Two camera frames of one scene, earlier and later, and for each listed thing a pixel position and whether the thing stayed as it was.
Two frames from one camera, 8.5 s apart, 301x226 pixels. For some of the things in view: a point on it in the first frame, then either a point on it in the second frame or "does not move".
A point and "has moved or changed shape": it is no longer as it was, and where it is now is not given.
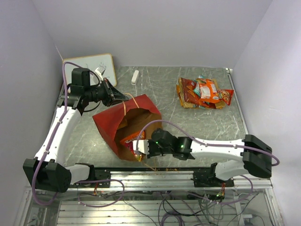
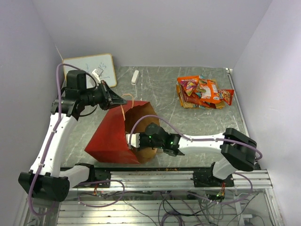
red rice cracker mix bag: (225, 95) does not move
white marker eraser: (135, 77) does not move
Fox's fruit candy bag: (128, 140) → (189, 84)
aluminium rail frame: (189, 197) does not move
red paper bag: (136, 115) has moved or changed shape
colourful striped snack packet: (208, 91) does not move
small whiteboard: (91, 63) does not move
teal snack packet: (197, 89) has moved or changed shape
